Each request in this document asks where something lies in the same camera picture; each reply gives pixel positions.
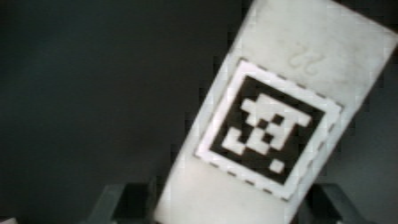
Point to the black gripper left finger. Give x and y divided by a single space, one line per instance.
125 205

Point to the white table leg with tag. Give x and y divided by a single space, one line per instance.
296 77

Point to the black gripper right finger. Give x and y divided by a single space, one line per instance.
328 207

